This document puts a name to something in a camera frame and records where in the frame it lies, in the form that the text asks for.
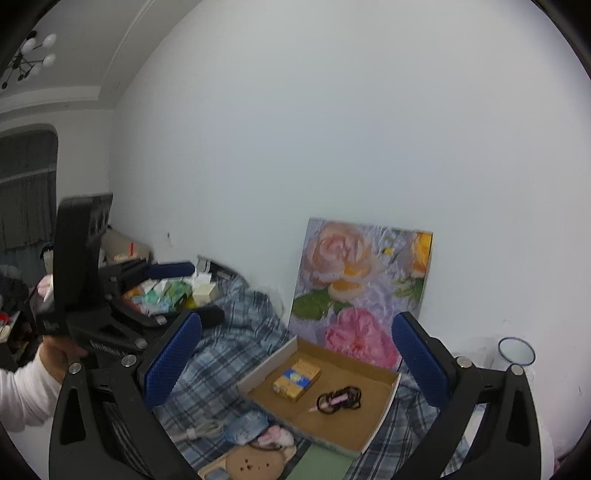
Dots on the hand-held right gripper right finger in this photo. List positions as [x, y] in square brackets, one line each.
[418, 360]

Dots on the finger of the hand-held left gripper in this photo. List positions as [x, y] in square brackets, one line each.
[173, 270]
[210, 316]

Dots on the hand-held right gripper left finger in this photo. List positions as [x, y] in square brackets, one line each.
[173, 355]

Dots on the shallow cardboard box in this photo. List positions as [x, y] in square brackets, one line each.
[351, 424]

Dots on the light blue soft packet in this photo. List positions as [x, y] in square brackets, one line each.
[249, 424]

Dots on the beige round bear-face pad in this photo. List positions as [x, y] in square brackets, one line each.
[251, 464]

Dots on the person's left hand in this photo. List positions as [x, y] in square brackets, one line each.
[55, 360]

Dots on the pile of green white packets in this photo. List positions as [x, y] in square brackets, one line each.
[157, 293]

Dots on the small cream carton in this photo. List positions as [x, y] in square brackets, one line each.
[204, 288]

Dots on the blue plaid blanket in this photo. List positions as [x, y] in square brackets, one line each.
[240, 332]

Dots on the black white printed bag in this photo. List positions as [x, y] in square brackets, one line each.
[219, 270]

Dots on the beige bag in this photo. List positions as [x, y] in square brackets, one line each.
[122, 242]

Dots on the pink hair clip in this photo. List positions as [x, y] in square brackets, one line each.
[332, 402]

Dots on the grey curtain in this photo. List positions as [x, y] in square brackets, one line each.
[27, 194]

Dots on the white enamel mug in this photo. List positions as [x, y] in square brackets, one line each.
[516, 357]

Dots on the flower painting canvas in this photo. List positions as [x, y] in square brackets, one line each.
[351, 277]

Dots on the small yellow blue box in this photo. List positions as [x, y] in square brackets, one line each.
[295, 381]

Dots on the green paper sheet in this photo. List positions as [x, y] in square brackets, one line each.
[323, 465]

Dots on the ceiling lamp with globes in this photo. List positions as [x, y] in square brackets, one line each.
[32, 55]

